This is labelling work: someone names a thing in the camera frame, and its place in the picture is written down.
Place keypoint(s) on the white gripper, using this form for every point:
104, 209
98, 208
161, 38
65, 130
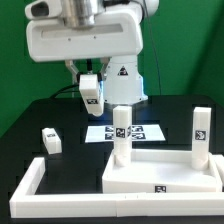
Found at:
115, 32

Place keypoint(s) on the white desk top tray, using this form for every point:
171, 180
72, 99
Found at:
160, 171

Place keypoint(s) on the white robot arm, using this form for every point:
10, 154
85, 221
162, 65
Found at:
123, 84

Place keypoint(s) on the fiducial marker sheet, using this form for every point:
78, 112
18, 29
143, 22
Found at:
104, 133

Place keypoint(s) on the white L-shaped fence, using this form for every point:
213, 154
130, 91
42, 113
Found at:
26, 204

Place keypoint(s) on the white block right edge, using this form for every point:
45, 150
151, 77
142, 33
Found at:
219, 160

